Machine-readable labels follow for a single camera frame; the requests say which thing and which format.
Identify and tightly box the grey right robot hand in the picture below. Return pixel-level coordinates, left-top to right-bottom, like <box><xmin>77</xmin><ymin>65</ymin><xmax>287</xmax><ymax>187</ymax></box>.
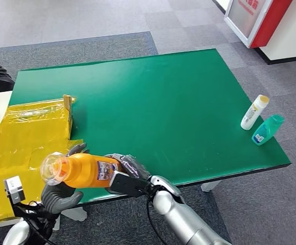
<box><xmin>103</xmin><ymin>153</ymin><xmax>152</xmax><ymax>181</ymax></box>

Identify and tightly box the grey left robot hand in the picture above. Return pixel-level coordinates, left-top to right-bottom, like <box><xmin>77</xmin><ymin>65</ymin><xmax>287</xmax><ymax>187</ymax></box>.
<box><xmin>41</xmin><ymin>142</ymin><xmax>90</xmax><ymax>215</ymax></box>

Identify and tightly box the orange bottle with clear cap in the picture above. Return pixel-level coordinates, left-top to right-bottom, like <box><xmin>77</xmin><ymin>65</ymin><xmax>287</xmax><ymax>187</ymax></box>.
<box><xmin>40</xmin><ymin>152</ymin><xmax>124</xmax><ymax>189</ymax></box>

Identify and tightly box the white bottle with yellow cap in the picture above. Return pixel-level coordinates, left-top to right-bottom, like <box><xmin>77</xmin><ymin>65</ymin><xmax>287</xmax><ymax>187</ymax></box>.
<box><xmin>240</xmin><ymin>94</ymin><xmax>270</xmax><ymax>131</ymax></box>

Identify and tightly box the teal transparent bottle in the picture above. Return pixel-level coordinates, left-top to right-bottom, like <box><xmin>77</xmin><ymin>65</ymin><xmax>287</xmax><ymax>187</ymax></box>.
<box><xmin>251</xmin><ymin>114</ymin><xmax>285</xmax><ymax>146</ymax></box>

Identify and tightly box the white table leg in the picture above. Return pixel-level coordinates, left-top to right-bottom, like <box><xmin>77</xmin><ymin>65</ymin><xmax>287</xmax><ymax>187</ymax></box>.
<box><xmin>200</xmin><ymin>180</ymin><xmax>221</xmax><ymax>193</ymax></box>
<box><xmin>60</xmin><ymin>206</ymin><xmax>88</xmax><ymax>223</ymax></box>

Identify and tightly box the green table mat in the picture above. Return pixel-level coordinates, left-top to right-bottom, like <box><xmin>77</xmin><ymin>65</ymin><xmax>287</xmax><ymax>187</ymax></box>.
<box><xmin>8</xmin><ymin>48</ymin><xmax>291</xmax><ymax>206</ymax></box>

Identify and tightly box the yellow plastic bag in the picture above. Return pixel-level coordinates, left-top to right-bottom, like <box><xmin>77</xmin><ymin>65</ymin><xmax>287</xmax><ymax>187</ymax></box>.
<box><xmin>0</xmin><ymin>96</ymin><xmax>84</xmax><ymax>225</ymax></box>

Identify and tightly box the cardboard box flap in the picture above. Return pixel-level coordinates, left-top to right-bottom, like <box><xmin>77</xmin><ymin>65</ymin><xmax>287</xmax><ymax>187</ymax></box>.
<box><xmin>63</xmin><ymin>94</ymin><xmax>73</xmax><ymax>140</ymax></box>

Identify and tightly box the person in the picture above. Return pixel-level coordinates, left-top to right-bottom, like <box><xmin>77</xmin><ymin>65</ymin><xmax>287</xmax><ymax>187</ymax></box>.
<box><xmin>0</xmin><ymin>50</ymin><xmax>15</xmax><ymax>104</ymax></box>

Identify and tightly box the red and white sign cabinet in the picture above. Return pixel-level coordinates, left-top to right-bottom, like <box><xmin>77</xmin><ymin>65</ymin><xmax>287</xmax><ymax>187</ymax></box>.
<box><xmin>223</xmin><ymin>0</ymin><xmax>294</xmax><ymax>49</ymax></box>

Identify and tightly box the white counter with black base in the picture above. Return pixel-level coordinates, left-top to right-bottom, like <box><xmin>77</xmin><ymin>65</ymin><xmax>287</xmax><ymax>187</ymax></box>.
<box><xmin>254</xmin><ymin>0</ymin><xmax>296</xmax><ymax>65</ymax></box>

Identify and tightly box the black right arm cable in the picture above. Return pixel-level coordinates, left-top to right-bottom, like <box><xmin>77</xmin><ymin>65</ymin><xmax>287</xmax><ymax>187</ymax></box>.
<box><xmin>146</xmin><ymin>195</ymin><xmax>170</xmax><ymax>245</ymax></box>

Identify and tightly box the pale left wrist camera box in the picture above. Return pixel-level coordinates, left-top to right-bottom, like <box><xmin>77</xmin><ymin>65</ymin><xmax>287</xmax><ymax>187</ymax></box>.
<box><xmin>4</xmin><ymin>175</ymin><xmax>27</xmax><ymax>206</ymax></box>

